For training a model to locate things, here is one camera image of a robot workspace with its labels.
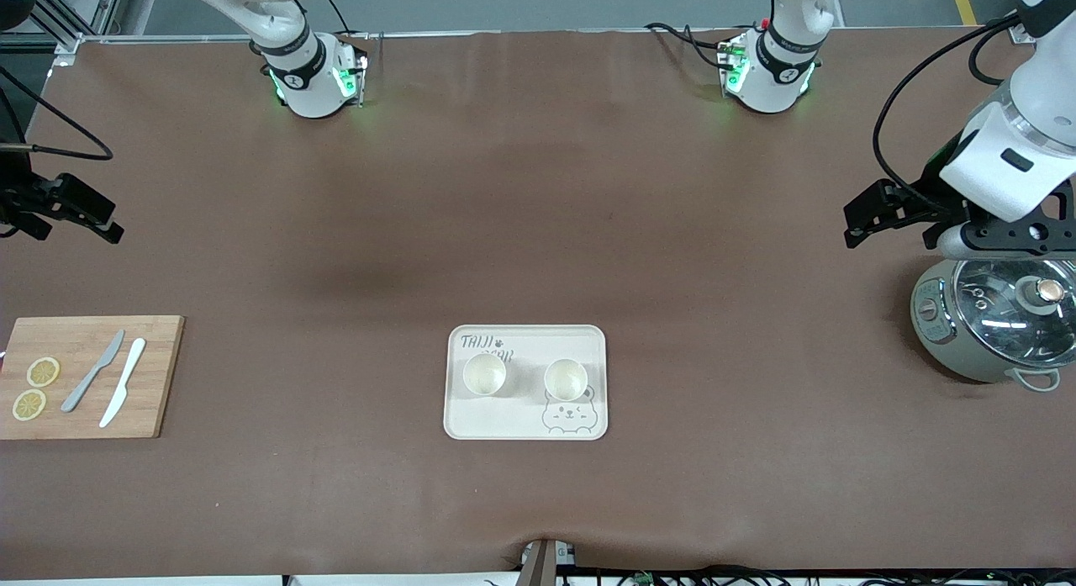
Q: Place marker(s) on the grey plastic knife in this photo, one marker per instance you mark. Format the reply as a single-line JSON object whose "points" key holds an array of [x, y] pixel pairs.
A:
{"points": [[91, 373]]}

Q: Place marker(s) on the grey camera stand bracket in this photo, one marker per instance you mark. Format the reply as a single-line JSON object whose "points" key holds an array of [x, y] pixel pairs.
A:
{"points": [[542, 565]]}

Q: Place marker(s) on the yellow lemon slice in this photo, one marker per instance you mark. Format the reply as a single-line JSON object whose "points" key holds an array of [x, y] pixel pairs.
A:
{"points": [[29, 404], [43, 372]]}

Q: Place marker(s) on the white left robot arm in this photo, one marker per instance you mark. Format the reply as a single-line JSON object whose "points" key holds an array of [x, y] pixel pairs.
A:
{"points": [[773, 86]]}

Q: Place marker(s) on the aluminium frame with black struts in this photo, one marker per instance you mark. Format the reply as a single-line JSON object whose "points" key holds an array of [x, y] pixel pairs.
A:
{"points": [[105, 6]]}

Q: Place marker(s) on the beige bear print tray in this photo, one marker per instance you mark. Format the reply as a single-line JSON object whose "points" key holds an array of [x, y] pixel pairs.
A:
{"points": [[521, 422]]}

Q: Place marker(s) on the white plastic knife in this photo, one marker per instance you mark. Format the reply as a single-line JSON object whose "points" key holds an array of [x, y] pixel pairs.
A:
{"points": [[124, 380]]}

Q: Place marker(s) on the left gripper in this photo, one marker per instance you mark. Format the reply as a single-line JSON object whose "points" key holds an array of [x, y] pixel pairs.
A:
{"points": [[930, 194]]}

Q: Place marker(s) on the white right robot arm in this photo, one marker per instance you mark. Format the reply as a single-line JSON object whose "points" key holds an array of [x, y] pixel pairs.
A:
{"points": [[311, 90]]}

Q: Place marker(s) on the bamboo cutting board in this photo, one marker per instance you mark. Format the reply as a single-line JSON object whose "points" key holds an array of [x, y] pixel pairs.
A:
{"points": [[155, 376]]}

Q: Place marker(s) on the grey electric cooking pot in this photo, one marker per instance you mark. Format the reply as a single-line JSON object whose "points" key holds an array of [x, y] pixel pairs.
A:
{"points": [[950, 351]]}

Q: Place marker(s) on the white plastic cup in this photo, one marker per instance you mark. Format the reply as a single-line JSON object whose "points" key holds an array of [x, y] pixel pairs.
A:
{"points": [[566, 380], [485, 376]]}

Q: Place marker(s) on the brown table mat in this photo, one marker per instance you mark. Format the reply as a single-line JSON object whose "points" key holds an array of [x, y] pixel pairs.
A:
{"points": [[538, 191]]}

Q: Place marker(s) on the glass pot lid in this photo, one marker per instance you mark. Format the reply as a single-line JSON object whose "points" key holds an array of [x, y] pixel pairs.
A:
{"points": [[1009, 325]]}

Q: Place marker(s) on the short aluminium frame profile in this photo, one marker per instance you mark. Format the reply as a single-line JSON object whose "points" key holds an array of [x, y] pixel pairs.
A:
{"points": [[1021, 33]]}

